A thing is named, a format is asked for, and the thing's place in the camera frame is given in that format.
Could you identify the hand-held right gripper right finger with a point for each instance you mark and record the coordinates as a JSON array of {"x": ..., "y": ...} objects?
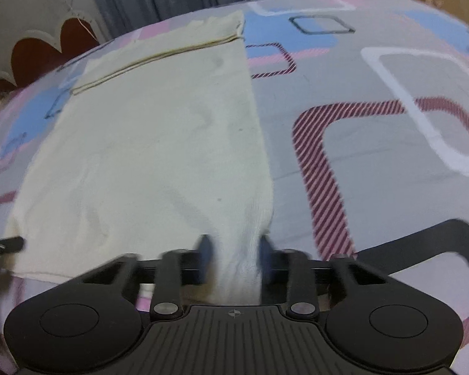
[{"x": 265, "y": 259}]

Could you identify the grey pink patterned bed sheet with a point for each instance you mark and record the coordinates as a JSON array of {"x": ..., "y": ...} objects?
[{"x": 355, "y": 144}]

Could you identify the red heart-shaped headboard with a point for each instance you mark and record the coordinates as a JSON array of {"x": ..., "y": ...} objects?
[{"x": 35, "y": 62}]

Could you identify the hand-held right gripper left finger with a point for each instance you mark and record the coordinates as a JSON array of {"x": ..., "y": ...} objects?
[{"x": 205, "y": 256}]

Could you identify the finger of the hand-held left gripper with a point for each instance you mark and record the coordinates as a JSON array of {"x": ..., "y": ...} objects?
[{"x": 4, "y": 245}]

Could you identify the cream knit sweater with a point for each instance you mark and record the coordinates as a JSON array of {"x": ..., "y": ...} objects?
[{"x": 140, "y": 144}]

